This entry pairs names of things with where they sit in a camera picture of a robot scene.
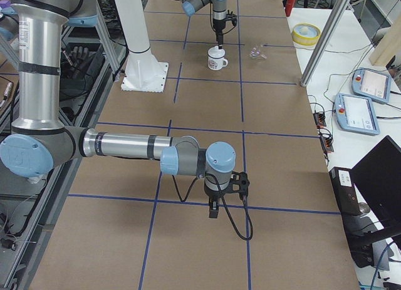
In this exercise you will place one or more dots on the near teach pendant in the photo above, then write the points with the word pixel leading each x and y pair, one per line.
pixel 356 114

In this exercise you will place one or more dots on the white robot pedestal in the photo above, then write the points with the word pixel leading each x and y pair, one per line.
pixel 143 71

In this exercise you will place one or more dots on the far teach pendant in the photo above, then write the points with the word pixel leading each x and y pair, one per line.
pixel 373 84

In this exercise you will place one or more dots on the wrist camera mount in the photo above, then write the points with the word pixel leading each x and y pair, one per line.
pixel 231 17
pixel 238 184

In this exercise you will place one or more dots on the orange circuit board near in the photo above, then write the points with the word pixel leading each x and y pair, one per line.
pixel 327 143

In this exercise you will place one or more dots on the aluminium frame post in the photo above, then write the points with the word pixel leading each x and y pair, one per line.
pixel 326 34

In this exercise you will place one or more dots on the yellow tape roll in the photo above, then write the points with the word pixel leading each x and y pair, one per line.
pixel 305 34

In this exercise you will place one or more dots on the white enamel mug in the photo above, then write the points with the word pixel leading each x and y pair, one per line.
pixel 217 61

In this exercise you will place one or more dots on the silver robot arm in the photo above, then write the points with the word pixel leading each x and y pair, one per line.
pixel 39 141
pixel 219 15

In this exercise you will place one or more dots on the orange circuit board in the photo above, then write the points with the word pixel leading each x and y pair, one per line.
pixel 319 118
pixel 327 143

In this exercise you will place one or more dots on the teach pendant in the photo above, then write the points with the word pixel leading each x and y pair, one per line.
pixel 356 114
pixel 373 84

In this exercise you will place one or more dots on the black computer box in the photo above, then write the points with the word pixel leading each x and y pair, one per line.
pixel 344 190

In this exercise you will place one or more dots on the red cylinder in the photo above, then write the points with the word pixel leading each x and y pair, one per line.
pixel 288 7

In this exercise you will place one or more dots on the orange circuit board far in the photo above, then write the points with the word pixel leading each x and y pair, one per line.
pixel 319 118

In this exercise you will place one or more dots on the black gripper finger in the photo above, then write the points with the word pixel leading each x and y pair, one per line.
pixel 213 209

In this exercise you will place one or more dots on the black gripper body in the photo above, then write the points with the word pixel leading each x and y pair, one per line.
pixel 213 195
pixel 218 26

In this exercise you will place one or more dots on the black laptop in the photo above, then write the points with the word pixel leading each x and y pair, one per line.
pixel 377 177

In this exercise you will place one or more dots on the clear plastic funnel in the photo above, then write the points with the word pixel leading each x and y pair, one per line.
pixel 256 53

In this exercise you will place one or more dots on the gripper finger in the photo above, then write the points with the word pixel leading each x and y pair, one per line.
pixel 219 39

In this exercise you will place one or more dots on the wooden beam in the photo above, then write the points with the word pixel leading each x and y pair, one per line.
pixel 388 47

